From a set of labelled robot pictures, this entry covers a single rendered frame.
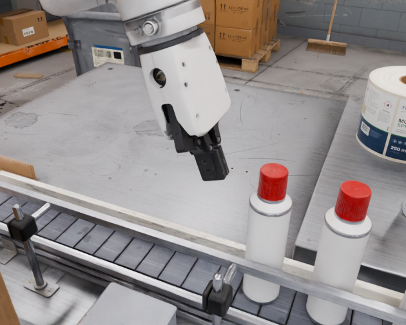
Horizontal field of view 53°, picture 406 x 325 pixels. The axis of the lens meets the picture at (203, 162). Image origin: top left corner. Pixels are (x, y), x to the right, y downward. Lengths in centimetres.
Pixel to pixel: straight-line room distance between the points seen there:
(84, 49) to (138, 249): 222
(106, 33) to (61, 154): 171
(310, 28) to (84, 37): 311
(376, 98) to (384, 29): 407
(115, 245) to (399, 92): 62
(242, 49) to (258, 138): 286
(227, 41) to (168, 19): 352
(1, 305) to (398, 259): 55
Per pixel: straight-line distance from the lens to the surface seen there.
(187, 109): 42
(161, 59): 42
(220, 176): 49
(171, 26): 42
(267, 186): 47
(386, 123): 93
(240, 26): 385
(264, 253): 52
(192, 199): 84
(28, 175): 97
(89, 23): 270
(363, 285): 60
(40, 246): 73
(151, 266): 64
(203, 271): 63
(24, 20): 449
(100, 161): 99
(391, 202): 83
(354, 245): 48
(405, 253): 72
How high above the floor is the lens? 134
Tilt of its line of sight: 32 degrees down
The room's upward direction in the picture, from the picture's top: straight up
